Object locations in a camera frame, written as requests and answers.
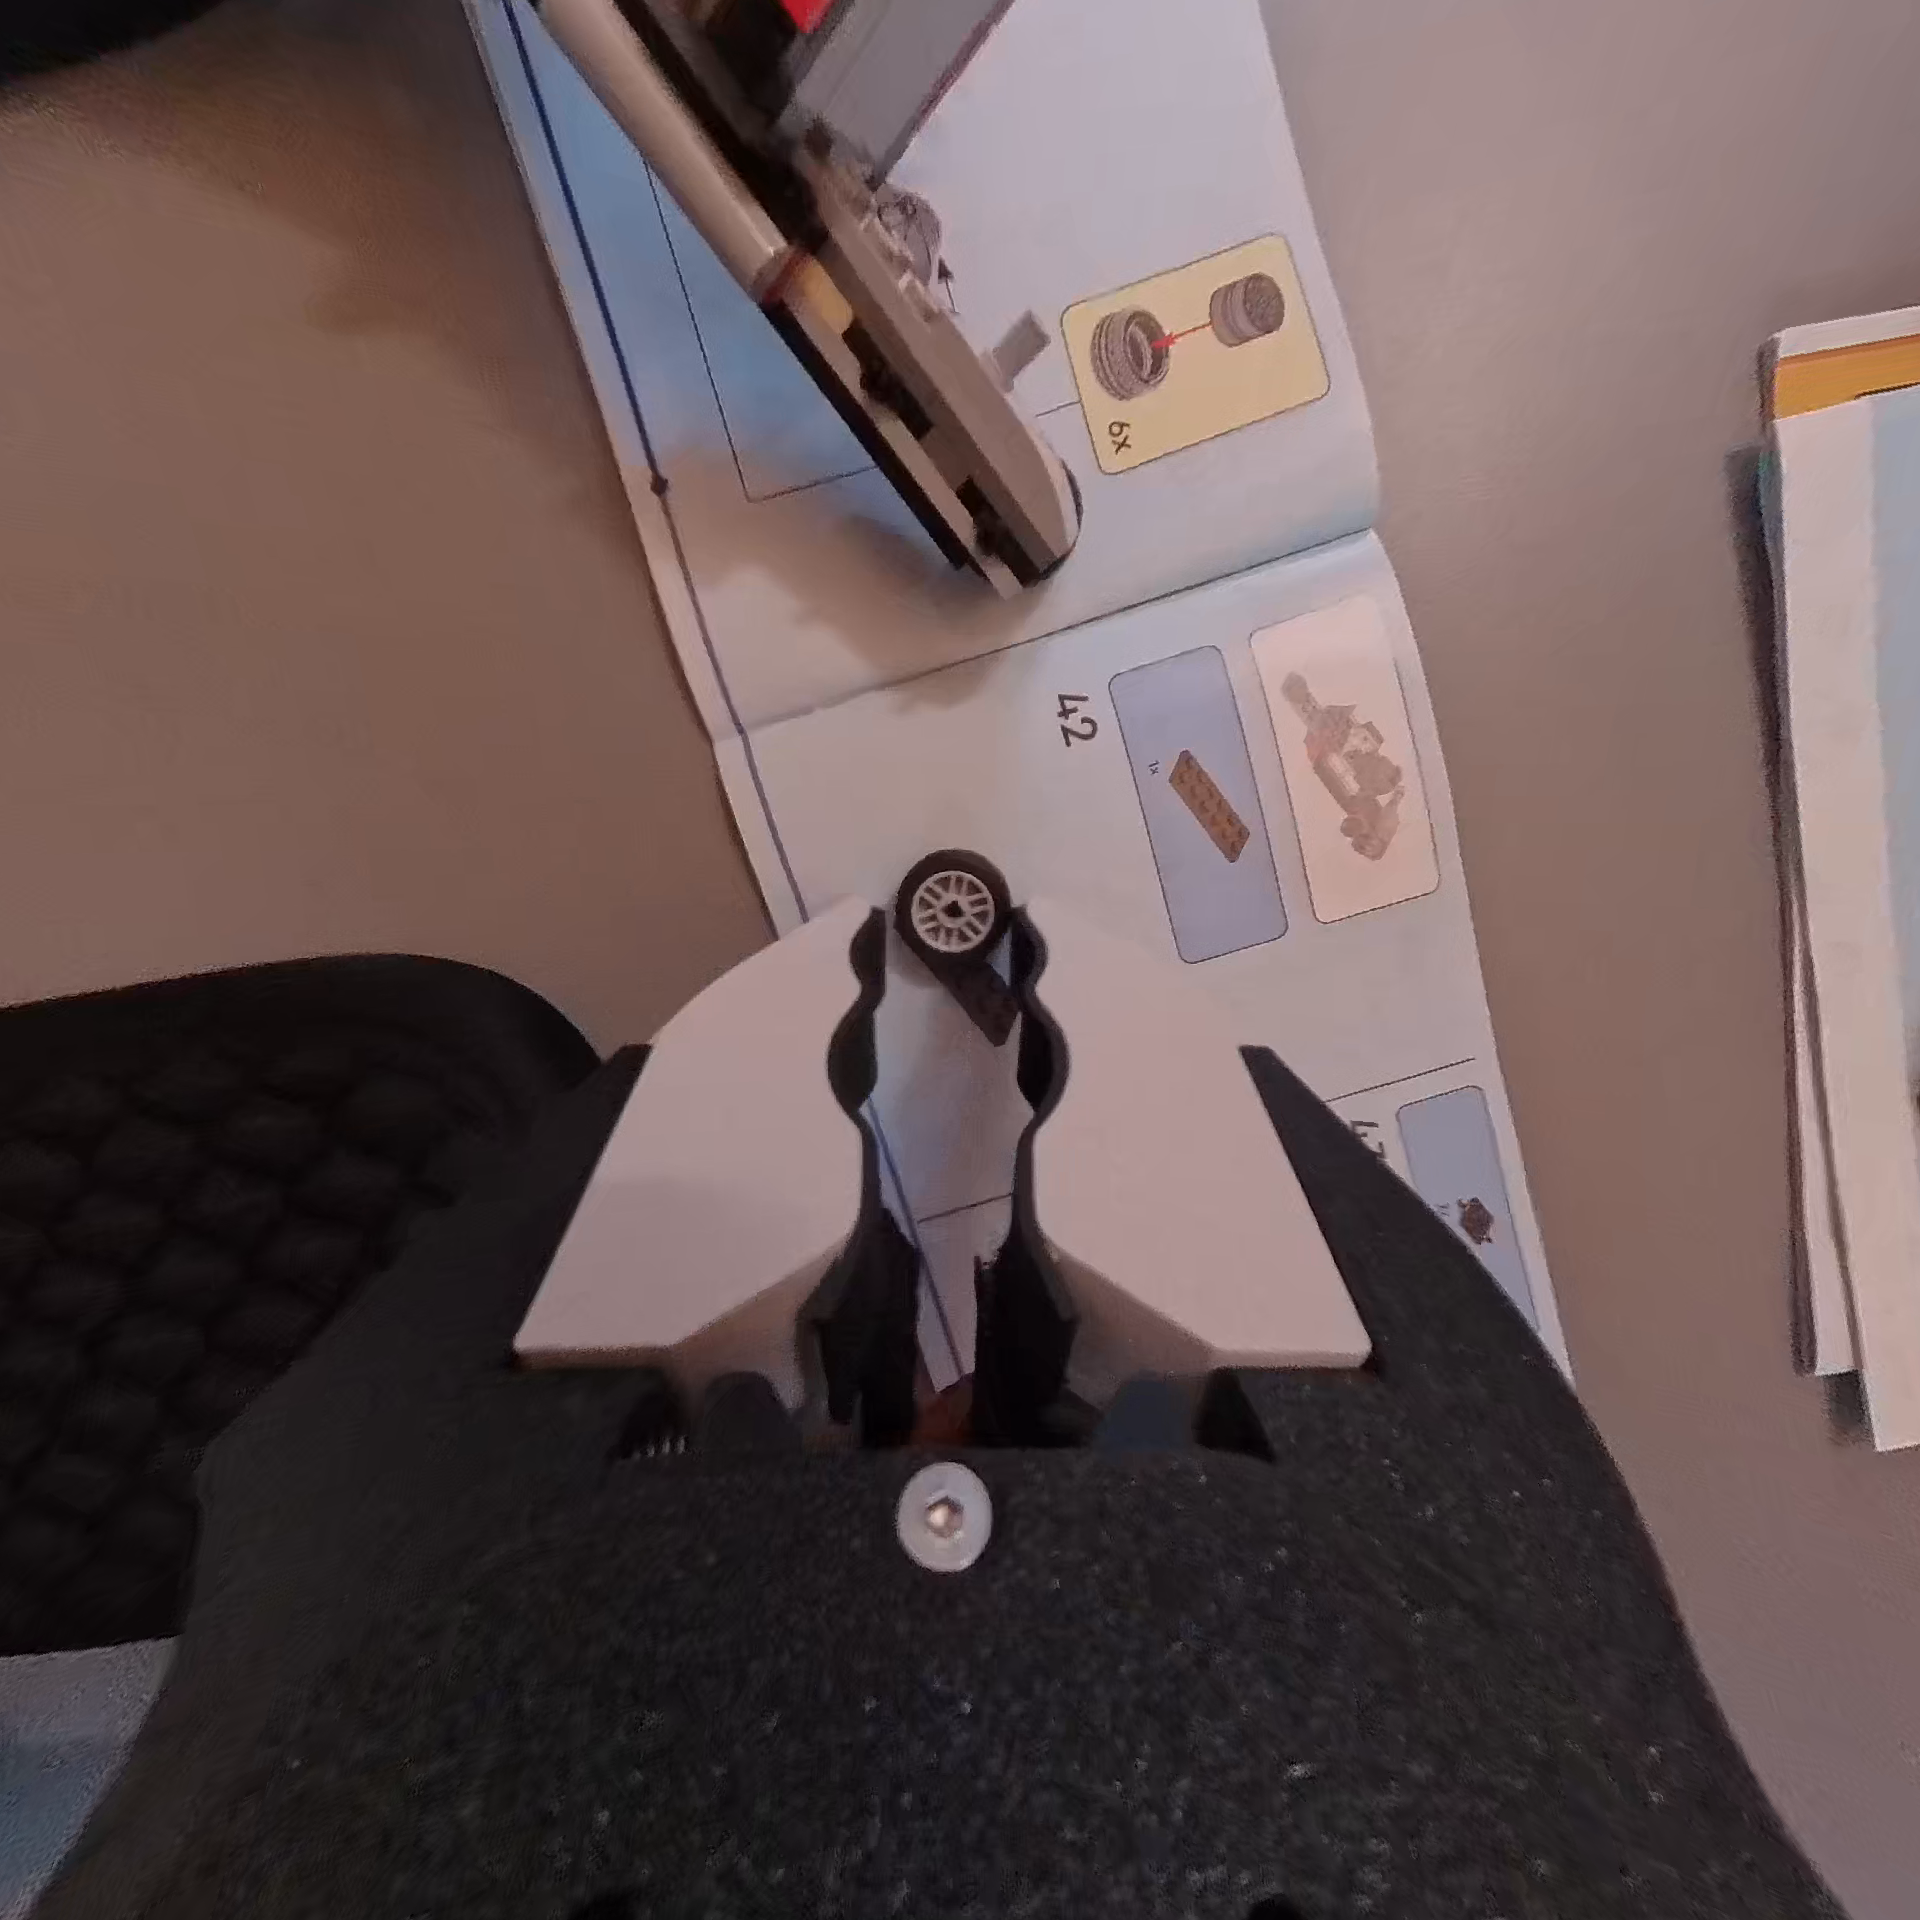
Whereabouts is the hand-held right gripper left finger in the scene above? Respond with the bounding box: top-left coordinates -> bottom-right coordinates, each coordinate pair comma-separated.
513,907 -> 916,1450

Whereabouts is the small lego wheel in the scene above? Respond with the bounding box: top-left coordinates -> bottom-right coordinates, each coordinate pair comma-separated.
897,850 -> 1018,963

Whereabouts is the small dark lego piece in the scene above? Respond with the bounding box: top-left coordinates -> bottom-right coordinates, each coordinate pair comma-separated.
946,956 -> 1037,1046

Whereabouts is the open lego instruction booklet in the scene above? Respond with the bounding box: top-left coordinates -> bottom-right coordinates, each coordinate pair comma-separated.
467,0 -> 1577,1387

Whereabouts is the closed lego instruction booklet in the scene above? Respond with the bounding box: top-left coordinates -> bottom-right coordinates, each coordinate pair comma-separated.
1754,302 -> 1920,1462

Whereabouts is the red black lego vehicle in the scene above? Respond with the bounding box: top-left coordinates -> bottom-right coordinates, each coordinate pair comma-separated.
536,0 -> 1082,590

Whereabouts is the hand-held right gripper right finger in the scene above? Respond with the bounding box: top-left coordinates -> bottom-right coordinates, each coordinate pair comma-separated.
976,907 -> 1377,1450

